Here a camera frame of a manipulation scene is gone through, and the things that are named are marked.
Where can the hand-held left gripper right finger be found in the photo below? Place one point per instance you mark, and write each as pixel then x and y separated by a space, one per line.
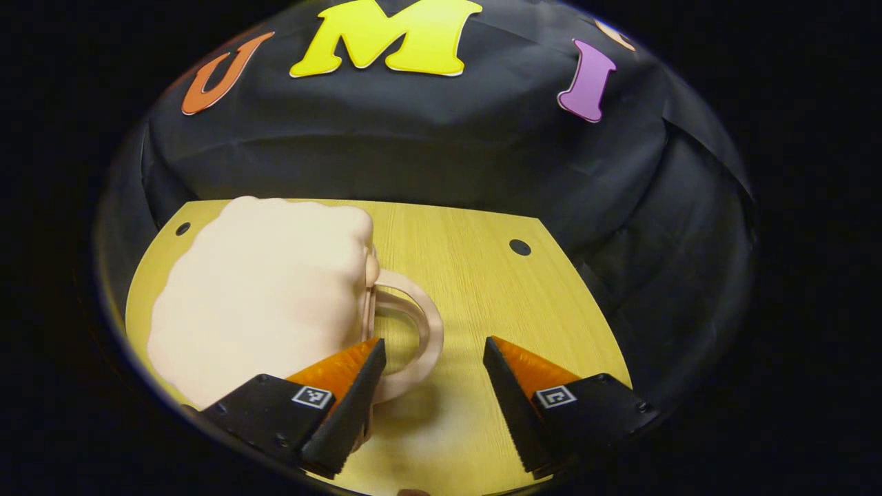
pixel 513 406

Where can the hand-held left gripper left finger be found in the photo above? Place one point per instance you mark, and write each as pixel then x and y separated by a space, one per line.
pixel 351 406

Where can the beige suitcase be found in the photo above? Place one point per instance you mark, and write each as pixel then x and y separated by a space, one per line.
pixel 262 296

